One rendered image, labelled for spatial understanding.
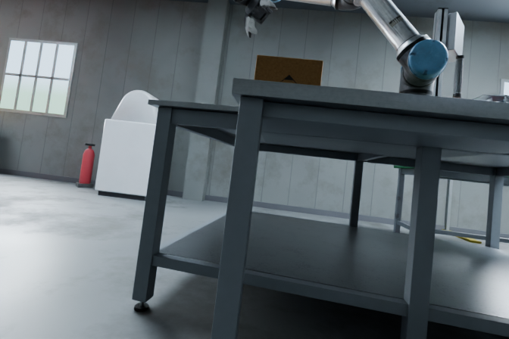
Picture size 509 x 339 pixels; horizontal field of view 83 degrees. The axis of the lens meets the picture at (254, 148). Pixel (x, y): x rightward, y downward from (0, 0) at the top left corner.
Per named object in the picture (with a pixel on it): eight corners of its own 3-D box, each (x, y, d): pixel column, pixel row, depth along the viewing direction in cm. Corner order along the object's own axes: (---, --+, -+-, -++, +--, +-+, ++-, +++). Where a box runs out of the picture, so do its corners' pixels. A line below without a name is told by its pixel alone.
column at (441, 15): (433, 143, 142) (444, 12, 146) (437, 142, 138) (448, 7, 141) (423, 142, 143) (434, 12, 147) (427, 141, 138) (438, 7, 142)
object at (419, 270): (491, 276, 214) (499, 168, 218) (848, 481, 73) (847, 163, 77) (229, 232, 253) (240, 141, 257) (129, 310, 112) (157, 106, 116)
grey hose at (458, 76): (459, 98, 145) (462, 57, 146) (463, 96, 142) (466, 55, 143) (451, 97, 146) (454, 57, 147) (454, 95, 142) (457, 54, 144)
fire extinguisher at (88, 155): (81, 185, 441) (88, 143, 445) (98, 187, 439) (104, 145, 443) (68, 186, 413) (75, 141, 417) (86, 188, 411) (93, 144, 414)
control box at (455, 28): (461, 60, 150) (464, 26, 151) (454, 48, 138) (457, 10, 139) (439, 63, 157) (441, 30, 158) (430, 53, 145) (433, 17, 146)
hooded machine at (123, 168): (164, 197, 422) (177, 101, 430) (145, 201, 358) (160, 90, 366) (118, 190, 429) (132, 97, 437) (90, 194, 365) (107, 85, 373)
